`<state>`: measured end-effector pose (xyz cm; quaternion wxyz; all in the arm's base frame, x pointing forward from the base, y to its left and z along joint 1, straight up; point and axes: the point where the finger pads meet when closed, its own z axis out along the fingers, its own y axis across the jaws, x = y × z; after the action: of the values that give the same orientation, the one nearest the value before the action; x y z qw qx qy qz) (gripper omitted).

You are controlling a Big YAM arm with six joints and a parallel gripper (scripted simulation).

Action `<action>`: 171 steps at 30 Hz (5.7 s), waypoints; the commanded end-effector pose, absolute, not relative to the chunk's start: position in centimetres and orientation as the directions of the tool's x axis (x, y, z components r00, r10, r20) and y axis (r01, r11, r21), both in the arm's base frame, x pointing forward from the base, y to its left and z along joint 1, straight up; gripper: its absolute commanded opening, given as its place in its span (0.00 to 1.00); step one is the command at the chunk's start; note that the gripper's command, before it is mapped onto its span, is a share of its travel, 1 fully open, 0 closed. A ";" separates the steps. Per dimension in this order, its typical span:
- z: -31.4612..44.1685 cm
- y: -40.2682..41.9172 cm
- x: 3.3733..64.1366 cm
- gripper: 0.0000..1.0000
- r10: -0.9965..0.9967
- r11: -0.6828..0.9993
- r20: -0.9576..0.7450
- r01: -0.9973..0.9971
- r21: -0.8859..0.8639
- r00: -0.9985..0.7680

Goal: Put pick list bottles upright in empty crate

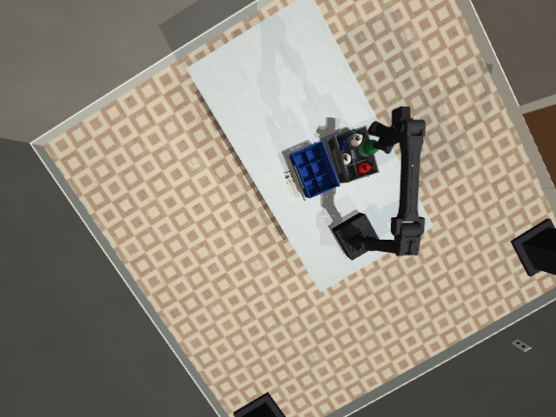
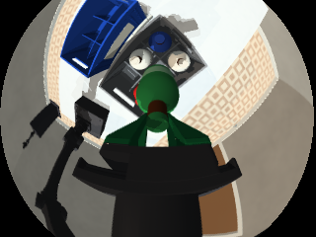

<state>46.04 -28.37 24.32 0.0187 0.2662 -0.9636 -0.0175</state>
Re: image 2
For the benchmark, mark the blue bottle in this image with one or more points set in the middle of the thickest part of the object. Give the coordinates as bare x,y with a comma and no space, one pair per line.
163,41

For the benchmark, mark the green bottle with pale green label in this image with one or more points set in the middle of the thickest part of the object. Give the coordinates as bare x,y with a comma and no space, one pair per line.
158,93

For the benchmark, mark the white bottle with grey label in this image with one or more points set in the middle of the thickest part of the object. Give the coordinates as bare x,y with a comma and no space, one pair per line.
140,59

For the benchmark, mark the cream bottle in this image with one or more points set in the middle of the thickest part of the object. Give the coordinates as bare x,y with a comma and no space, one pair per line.
179,61

